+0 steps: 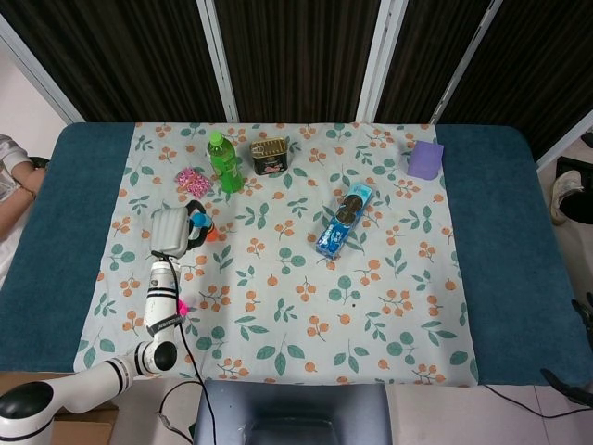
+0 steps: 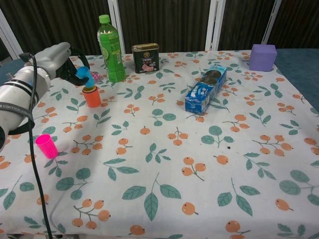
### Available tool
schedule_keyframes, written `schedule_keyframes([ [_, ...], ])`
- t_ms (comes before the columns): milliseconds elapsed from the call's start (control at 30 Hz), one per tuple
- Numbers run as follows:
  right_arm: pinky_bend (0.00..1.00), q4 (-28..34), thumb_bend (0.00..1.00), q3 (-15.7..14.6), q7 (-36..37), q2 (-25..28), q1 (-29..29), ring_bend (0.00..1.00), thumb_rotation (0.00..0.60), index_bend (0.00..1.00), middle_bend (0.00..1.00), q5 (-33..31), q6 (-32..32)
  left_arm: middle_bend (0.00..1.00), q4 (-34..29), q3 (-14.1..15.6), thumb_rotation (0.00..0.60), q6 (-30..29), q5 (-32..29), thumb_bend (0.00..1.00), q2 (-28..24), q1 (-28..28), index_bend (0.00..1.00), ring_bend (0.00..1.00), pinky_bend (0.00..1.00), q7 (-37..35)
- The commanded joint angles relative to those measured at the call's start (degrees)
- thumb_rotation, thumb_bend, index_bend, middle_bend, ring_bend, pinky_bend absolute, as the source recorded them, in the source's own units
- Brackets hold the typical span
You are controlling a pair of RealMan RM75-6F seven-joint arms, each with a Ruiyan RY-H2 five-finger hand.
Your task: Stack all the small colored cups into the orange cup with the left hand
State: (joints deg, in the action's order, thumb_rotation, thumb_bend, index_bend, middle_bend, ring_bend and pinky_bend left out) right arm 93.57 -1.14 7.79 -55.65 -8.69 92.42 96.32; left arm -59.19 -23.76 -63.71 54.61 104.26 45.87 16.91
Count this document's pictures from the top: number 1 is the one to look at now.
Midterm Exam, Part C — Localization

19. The brown cardboard box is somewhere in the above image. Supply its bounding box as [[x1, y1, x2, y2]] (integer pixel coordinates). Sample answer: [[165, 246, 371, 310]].
[[0, 370, 120, 445]]

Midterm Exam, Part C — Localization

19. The right black-white robot hand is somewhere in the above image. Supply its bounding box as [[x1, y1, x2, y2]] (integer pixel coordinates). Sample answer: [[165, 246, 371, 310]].
[[539, 291, 593, 405]]

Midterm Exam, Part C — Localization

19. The blue cookie package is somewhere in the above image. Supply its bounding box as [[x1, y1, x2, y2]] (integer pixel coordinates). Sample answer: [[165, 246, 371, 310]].
[[315, 181, 373, 259]]

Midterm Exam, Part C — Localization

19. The black trouser leg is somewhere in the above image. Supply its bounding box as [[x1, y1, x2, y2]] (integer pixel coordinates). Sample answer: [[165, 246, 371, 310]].
[[561, 184, 593, 224]]

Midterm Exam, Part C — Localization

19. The bystander bare forearm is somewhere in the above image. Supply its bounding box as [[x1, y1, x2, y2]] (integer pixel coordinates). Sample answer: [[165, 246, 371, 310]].
[[0, 165, 47, 242]]

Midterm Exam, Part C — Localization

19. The black chair base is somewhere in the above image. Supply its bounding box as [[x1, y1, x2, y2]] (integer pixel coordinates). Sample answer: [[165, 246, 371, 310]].
[[555, 156, 593, 178]]

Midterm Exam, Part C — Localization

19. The green drink bottle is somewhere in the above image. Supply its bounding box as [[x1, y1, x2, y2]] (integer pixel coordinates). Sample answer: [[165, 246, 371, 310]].
[[206, 131, 245, 195]]

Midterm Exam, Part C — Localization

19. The teal table cover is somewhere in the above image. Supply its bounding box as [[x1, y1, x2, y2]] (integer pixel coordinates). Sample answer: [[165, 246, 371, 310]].
[[0, 121, 593, 388]]

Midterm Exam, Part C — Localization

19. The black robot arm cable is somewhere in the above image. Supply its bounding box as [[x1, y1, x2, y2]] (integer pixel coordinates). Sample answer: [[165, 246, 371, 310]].
[[150, 249, 215, 445]]

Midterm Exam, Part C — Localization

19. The bystander white garment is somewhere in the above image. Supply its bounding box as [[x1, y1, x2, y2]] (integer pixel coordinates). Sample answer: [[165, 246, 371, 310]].
[[0, 133, 33, 284]]

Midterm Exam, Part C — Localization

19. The pink patterned candy bag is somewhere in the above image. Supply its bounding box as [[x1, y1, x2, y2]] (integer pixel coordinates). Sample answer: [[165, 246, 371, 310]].
[[174, 167, 214, 198]]

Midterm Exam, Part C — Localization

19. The purple box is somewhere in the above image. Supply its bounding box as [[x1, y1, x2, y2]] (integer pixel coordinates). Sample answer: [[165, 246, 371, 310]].
[[407, 140, 445, 180]]

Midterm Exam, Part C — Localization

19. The black floor cable with plug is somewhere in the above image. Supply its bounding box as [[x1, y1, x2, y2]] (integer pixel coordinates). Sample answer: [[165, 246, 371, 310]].
[[158, 379, 201, 441]]

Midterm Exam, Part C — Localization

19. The white sneaker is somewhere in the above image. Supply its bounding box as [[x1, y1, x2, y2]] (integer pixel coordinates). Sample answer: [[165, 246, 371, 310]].
[[549, 170, 587, 226]]

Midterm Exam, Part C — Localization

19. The black and gold tin can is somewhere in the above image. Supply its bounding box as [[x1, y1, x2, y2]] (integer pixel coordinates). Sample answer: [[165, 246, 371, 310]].
[[250, 136, 291, 176]]

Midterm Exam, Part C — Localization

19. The dark folding screen panel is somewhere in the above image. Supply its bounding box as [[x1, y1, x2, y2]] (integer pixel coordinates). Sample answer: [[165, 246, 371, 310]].
[[0, 0, 240, 124], [370, 0, 504, 124], [212, 0, 395, 123], [433, 0, 593, 164]]

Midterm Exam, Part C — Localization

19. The left black-white robot hand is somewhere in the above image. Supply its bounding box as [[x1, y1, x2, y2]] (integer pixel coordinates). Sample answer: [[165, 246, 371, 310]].
[[150, 200, 213, 258]]

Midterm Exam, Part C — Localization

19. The thin black floor cable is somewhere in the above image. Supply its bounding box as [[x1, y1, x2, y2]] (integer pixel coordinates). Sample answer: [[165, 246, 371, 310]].
[[479, 383, 593, 420]]

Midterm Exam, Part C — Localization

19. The floral tablecloth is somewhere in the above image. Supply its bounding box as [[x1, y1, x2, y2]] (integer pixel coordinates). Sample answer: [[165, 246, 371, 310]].
[[73, 121, 481, 388]]

